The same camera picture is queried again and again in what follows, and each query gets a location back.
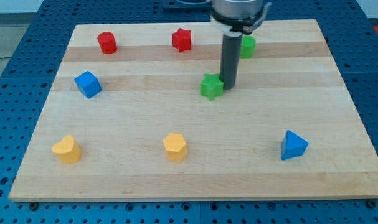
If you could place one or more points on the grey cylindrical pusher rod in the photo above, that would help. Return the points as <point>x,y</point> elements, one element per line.
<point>229,60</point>

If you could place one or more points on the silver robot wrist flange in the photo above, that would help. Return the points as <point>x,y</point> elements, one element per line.
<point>238,17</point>

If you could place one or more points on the green star block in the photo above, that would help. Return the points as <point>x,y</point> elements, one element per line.
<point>211,86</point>

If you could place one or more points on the red star block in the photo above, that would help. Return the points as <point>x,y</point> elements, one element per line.
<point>181,40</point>

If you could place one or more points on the green cylinder block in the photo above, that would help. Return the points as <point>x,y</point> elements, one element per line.
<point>247,47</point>

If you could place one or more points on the blue triangle block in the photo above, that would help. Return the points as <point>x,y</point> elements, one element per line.
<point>293,146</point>

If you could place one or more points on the yellow hexagon block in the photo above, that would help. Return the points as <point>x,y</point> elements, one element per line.
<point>175,146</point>

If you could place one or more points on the wooden board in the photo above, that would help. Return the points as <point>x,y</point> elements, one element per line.
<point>149,90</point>

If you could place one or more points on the red cylinder block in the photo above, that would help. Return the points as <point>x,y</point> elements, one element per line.
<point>107,42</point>

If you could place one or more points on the blue cube block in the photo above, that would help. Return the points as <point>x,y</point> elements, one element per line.
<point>88,84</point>

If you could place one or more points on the yellow heart block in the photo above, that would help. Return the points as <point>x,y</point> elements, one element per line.
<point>67,150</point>

